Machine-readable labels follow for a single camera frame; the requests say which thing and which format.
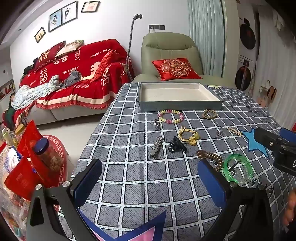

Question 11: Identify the light blue crumpled cloth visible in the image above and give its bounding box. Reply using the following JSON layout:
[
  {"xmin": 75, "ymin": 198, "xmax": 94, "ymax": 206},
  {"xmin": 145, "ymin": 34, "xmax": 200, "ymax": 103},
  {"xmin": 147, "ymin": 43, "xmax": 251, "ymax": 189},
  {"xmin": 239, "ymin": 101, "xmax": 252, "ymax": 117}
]
[{"xmin": 11, "ymin": 75, "xmax": 63, "ymax": 109}]

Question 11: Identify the hanger with brown item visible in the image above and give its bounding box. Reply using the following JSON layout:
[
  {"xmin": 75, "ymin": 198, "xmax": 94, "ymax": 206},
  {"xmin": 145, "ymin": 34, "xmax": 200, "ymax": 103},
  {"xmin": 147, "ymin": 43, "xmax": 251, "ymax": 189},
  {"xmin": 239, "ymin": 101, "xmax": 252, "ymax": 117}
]
[{"xmin": 259, "ymin": 80, "xmax": 278, "ymax": 102}]

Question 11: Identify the red satin cushion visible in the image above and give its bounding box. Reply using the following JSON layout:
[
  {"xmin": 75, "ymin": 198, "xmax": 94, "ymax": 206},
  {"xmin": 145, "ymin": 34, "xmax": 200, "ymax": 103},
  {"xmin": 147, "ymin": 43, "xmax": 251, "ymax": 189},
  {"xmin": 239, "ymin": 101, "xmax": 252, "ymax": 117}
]
[{"xmin": 89, "ymin": 50, "xmax": 121, "ymax": 81}]

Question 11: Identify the red cushion with white print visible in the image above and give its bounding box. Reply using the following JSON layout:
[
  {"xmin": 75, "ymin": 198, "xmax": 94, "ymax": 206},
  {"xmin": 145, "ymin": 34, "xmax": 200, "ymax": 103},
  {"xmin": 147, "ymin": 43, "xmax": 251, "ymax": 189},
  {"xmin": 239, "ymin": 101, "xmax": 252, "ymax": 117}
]
[{"xmin": 35, "ymin": 40, "xmax": 66, "ymax": 70}]

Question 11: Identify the framed wedding photo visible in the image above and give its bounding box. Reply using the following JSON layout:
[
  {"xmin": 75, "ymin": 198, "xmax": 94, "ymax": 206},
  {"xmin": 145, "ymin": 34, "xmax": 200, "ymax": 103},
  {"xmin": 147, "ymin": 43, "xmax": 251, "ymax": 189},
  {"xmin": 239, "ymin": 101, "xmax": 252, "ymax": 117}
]
[
  {"xmin": 48, "ymin": 9, "xmax": 62, "ymax": 32},
  {"xmin": 62, "ymin": 1, "xmax": 78, "ymax": 24}
]

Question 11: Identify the long silver hair clip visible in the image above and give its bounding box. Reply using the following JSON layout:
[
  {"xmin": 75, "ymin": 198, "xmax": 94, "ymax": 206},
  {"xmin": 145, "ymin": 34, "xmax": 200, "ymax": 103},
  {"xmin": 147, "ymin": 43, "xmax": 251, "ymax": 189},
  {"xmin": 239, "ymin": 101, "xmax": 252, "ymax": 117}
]
[{"xmin": 150, "ymin": 136, "xmax": 164, "ymax": 159}]

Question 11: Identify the white washing machine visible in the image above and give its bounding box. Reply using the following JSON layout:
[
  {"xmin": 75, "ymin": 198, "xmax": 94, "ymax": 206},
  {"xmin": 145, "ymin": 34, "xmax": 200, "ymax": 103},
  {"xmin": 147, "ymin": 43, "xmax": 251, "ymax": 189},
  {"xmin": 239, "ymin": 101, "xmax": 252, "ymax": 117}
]
[{"xmin": 235, "ymin": 54, "xmax": 257, "ymax": 91}]

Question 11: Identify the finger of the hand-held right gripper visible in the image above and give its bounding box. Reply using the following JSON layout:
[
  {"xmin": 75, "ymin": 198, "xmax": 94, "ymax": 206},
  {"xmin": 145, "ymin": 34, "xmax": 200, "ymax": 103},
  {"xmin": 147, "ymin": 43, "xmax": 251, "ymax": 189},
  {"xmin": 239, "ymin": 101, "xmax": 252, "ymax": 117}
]
[
  {"xmin": 254, "ymin": 127, "xmax": 281, "ymax": 151},
  {"xmin": 279, "ymin": 128, "xmax": 296, "ymax": 145}
]

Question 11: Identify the red printed sofa blanket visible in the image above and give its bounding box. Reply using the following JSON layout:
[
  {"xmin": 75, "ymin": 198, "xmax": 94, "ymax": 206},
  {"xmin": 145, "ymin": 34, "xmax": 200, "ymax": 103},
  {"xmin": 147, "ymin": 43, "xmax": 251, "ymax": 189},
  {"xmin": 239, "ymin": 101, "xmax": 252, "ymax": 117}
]
[{"xmin": 20, "ymin": 39, "xmax": 134, "ymax": 110}]

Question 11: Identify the yellow hair tie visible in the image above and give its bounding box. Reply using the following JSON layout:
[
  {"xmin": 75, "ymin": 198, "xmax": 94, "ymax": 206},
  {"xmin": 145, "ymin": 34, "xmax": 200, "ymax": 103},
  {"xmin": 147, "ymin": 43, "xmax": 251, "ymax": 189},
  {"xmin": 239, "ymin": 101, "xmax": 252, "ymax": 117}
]
[{"xmin": 178, "ymin": 126, "xmax": 200, "ymax": 146}]

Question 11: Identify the pale green curtain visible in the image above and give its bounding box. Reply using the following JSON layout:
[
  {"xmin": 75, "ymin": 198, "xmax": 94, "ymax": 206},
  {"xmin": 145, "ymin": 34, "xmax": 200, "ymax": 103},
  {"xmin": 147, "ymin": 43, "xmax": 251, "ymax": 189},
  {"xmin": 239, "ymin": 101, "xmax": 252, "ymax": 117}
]
[{"xmin": 187, "ymin": 0, "xmax": 225, "ymax": 77}]

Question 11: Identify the brown braided bracelet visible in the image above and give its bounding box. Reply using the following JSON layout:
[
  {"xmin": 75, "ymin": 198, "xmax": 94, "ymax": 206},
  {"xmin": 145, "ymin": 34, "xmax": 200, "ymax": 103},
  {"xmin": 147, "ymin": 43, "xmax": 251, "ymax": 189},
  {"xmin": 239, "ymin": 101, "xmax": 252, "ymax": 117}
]
[{"xmin": 202, "ymin": 109, "xmax": 218, "ymax": 120}]

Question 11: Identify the jar with blue lid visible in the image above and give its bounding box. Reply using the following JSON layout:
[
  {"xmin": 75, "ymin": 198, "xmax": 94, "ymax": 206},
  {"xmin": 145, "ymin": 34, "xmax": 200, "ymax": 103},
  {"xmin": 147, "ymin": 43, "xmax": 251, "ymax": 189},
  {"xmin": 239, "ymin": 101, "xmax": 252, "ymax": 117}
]
[{"xmin": 33, "ymin": 138, "xmax": 64, "ymax": 172}]

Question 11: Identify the brown spiral hair tie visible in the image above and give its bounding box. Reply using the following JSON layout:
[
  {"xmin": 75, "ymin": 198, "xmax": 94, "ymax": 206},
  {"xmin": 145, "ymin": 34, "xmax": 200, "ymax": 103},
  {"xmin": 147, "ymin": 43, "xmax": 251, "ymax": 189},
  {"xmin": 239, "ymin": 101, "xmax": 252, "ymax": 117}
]
[{"xmin": 196, "ymin": 150, "xmax": 224, "ymax": 172}]

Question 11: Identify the framed red picture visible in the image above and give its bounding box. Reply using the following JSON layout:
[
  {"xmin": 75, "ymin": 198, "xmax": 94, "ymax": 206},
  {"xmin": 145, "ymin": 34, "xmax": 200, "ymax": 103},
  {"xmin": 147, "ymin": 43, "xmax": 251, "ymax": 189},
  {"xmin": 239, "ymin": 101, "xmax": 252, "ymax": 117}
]
[{"xmin": 81, "ymin": 1, "xmax": 100, "ymax": 13}]

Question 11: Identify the green armchair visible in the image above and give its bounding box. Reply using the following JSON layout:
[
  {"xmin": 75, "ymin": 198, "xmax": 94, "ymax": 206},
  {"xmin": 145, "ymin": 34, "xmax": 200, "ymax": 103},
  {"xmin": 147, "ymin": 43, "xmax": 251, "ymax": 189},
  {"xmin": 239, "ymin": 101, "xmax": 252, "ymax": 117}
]
[{"xmin": 133, "ymin": 32, "xmax": 234, "ymax": 85}]

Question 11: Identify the red packet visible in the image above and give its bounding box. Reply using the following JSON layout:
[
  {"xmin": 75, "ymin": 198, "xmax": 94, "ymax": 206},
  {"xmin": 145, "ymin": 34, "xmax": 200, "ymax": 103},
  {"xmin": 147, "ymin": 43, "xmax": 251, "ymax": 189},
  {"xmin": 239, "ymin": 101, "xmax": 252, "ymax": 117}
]
[
  {"xmin": 4, "ymin": 158, "xmax": 44, "ymax": 202},
  {"xmin": 17, "ymin": 120, "xmax": 43, "ymax": 158}
]

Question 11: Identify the grey checkered tablecloth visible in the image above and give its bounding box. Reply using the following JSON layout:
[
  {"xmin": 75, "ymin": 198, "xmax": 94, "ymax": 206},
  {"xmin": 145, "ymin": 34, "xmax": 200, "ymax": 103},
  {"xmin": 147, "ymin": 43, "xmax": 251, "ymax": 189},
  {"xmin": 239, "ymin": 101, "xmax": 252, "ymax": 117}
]
[{"xmin": 69, "ymin": 82, "xmax": 296, "ymax": 241}]

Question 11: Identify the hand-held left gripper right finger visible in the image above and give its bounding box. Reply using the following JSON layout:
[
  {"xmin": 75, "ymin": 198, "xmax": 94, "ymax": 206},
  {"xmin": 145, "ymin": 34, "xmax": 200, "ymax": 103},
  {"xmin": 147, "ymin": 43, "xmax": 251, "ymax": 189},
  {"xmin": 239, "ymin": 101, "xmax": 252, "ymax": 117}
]
[{"xmin": 197, "ymin": 159, "xmax": 276, "ymax": 241}]

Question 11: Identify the red embroidered cushion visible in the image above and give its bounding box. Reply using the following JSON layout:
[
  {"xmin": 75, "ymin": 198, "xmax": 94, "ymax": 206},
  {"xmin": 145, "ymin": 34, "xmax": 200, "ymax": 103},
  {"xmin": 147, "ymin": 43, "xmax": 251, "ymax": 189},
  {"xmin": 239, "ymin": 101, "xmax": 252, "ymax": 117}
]
[{"xmin": 152, "ymin": 58, "xmax": 203, "ymax": 81}]

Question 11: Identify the thin gold hairpin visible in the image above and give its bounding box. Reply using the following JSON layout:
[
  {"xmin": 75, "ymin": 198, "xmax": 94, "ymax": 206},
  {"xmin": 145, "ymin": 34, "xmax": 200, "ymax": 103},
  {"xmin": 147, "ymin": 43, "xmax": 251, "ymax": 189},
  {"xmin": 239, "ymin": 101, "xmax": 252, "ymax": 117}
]
[{"xmin": 226, "ymin": 126, "xmax": 243, "ymax": 137}]

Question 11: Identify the green transparent bangle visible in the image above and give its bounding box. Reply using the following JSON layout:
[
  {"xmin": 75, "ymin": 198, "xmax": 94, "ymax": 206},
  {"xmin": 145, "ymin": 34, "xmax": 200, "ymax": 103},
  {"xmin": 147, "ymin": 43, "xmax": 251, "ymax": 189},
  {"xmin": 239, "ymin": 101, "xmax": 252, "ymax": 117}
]
[{"xmin": 221, "ymin": 153, "xmax": 253, "ymax": 184}]

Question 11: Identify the black hair claw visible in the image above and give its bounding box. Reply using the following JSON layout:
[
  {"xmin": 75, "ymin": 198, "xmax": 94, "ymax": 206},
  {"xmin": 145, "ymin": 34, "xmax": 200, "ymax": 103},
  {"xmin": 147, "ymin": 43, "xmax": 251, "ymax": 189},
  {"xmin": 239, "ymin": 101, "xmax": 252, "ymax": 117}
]
[{"xmin": 168, "ymin": 137, "xmax": 187, "ymax": 153}]

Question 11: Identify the person's right hand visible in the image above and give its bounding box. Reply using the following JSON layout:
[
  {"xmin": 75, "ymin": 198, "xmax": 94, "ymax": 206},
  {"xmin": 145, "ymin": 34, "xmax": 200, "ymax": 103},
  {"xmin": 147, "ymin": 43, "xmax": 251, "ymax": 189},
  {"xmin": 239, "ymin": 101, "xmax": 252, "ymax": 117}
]
[{"xmin": 283, "ymin": 189, "xmax": 296, "ymax": 229}]

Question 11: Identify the white curtain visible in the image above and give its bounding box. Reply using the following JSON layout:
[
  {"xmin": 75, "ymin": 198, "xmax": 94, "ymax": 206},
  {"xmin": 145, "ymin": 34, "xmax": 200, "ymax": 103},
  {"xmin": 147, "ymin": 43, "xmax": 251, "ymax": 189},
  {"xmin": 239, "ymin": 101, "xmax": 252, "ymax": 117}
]
[{"xmin": 258, "ymin": 9, "xmax": 296, "ymax": 130}]

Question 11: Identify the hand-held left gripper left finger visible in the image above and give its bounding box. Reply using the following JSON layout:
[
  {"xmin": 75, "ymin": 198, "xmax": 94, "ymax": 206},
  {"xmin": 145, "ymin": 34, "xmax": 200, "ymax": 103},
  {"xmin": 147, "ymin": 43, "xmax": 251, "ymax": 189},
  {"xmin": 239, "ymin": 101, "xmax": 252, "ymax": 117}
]
[{"xmin": 25, "ymin": 158, "xmax": 103, "ymax": 241}]

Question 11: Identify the grey sofa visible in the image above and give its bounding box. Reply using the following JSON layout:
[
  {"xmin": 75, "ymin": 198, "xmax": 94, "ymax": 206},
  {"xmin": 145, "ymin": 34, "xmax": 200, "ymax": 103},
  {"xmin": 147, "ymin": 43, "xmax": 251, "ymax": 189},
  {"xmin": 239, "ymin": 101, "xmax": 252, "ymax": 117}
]
[{"xmin": 3, "ymin": 39, "xmax": 135, "ymax": 127}]

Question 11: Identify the grey jewelry tray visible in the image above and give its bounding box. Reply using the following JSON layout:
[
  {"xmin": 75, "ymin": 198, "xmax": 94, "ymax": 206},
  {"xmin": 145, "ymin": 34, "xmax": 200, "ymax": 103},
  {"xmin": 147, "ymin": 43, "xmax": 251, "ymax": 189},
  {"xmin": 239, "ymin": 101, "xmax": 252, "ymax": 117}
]
[{"xmin": 139, "ymin": 82, "xmax": 223, "ymax": 112}]

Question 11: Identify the grey crumpled garment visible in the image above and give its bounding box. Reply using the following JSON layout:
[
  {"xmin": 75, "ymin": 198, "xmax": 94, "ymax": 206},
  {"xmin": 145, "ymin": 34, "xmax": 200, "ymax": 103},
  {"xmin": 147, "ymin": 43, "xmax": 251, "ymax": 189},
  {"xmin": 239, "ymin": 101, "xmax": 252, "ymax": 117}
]
[{"xmin": 63, "ymin": 70, "xmax": 82, "ymax": 87}]

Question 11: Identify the printed photo pillow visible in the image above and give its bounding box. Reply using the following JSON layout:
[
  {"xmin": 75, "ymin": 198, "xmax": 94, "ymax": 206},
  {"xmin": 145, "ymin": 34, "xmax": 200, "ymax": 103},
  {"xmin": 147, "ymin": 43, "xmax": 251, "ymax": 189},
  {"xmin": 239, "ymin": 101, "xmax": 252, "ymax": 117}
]
[{"xmin": 55, "ymin": 40, "xmax": 84, "ymax": 57}]

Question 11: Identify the pink yellow beaded bracelet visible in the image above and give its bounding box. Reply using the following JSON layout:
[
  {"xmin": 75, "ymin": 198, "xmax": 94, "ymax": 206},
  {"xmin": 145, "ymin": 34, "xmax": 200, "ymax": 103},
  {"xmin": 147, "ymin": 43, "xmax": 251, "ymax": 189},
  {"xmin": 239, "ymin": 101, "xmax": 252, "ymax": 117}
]
[{"xmin": 158, "ymin": 109, "xmax": 185, "ymax": 124}]

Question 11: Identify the blue star sticker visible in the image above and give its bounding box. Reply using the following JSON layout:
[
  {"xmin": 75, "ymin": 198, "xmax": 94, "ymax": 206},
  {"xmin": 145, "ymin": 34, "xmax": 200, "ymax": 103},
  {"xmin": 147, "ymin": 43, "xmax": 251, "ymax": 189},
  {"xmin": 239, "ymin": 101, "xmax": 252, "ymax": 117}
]
[{"xmin": 242, "ymin": 127, "xmax": 271, "ymax": 159}]

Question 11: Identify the white tumble dryer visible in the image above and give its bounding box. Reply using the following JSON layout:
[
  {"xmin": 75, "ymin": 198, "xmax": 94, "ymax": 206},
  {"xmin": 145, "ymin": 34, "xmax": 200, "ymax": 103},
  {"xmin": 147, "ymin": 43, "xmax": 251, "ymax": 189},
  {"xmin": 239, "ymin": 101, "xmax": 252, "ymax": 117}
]
[{"xmin": 238, "ymin": 16, "xmax": 259, "ymax": 57}]

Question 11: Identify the small framed picture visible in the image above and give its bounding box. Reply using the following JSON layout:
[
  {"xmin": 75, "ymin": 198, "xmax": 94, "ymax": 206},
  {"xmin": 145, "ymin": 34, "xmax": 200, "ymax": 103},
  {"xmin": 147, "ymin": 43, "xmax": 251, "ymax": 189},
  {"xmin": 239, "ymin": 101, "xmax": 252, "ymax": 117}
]
[{"xmin": 34, "ymin": 27, "xmax": 46, "ymax": 43}]

